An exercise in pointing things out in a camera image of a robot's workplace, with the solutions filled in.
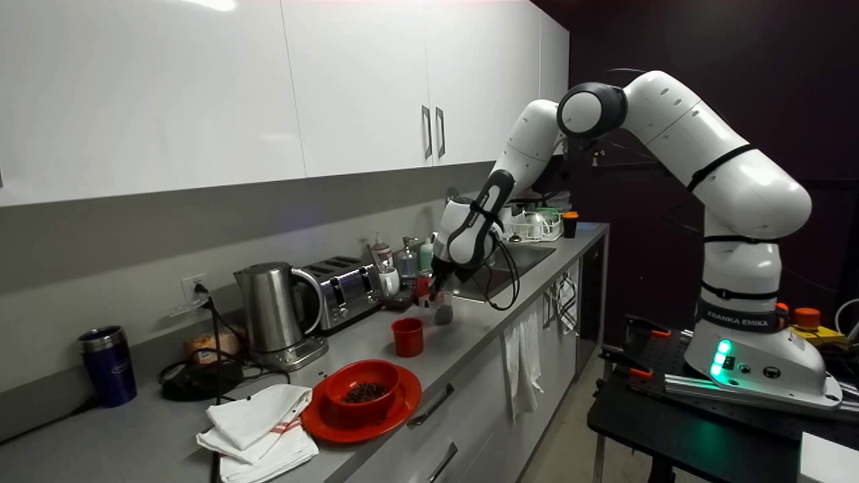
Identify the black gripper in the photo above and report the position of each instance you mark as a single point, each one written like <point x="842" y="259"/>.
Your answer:
<point x="451" y="277"/>

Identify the clear plastic jar coffee beans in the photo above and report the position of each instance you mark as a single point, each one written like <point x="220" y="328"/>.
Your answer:
<point x="444" y="316"/>

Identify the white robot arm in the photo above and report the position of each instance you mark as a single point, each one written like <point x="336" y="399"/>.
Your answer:
<point x="753" y="196"/>

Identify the red bowl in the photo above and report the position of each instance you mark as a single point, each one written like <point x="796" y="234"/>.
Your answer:
<point x="359" y="393"/>

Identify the dark jar orange lid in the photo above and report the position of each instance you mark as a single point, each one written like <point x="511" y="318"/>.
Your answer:
<point x="570" y="227"/>

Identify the red canister silver lid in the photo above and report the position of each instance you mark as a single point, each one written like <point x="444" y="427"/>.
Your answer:
<point x="422" y="287"/>

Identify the clear blue soap dispenser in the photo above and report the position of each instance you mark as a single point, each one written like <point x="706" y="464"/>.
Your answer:
<point x="408" y="259"/>

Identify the red cup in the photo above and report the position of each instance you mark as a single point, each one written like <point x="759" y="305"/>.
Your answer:
<point x="408" y="340"/>

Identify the stainless steel sink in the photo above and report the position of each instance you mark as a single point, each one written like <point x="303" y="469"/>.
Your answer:
<point x="527" y="259"/>

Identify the silver four-slot toaster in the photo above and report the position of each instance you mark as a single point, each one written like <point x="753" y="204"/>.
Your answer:
<point x="343" y="295"/>

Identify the white hanging towel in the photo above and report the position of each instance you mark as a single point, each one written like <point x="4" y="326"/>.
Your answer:
<point x="523" y="367"/>

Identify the grey base cabinets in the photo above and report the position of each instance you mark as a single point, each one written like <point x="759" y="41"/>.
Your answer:
<point x="484" y="403"/>

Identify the checkered hanging towel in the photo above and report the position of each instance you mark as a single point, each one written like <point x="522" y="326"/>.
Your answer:
<point x="566" y="305"/>

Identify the red plate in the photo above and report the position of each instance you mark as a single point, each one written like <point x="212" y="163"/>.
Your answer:
<point x="357" y="431"/>

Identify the silver electric kettle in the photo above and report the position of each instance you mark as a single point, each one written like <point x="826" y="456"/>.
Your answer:
<point x="269" y="313"/>

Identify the orange food packet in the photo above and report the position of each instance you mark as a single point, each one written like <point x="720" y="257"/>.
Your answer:
<point x="218" y="345"/>

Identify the white cloth red stripe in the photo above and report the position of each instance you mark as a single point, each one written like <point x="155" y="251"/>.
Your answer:
<point x="256" y="431"/>

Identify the white cabinet door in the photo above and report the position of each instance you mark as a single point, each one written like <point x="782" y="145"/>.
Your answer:
<point x="143" y="89"/>
<point x="500" y="55"/>
<point x="357" y="81"/>

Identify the black robot table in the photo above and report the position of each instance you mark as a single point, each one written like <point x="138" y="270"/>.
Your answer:
<point x="699" y="431"/>

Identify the red yellow emergency stop button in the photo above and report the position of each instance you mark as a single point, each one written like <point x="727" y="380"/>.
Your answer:
<point x="808" y="324"/>

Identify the white wall outlet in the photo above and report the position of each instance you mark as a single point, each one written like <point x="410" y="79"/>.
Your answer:
<point x="194" y="287"/>

